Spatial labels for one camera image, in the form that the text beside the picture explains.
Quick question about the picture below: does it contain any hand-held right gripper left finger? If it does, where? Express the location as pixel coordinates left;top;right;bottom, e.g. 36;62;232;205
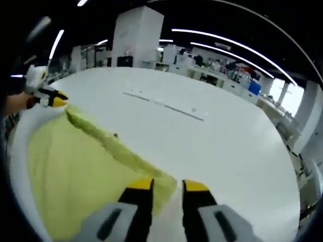
80;177;155;242

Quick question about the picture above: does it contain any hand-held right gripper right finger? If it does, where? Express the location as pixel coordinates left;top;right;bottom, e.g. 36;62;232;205
181;178;263;242

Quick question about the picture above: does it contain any yellow blue grey garment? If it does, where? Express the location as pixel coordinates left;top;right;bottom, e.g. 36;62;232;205
26;105;178;242

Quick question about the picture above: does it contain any person's left hand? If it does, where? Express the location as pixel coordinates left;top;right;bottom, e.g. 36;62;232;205
15;91;35;112

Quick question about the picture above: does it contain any black box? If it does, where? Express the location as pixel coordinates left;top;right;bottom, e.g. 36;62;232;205
117;55;134;68

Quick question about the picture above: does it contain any white square pillar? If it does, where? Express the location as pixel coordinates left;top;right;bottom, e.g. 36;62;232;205
112;6;165;69

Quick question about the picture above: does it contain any white lab counter row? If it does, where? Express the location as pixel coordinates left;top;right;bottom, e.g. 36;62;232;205
186;64;258;104

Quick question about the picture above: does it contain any blue storage bin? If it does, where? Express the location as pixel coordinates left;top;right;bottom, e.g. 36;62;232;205
248;80;262;96

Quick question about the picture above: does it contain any short ceiling light strip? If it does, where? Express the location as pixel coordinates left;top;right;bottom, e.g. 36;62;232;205
190;41;275;78

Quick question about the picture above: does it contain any long ceiling light strip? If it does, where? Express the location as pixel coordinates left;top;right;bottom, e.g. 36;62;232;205
171;28;299;87

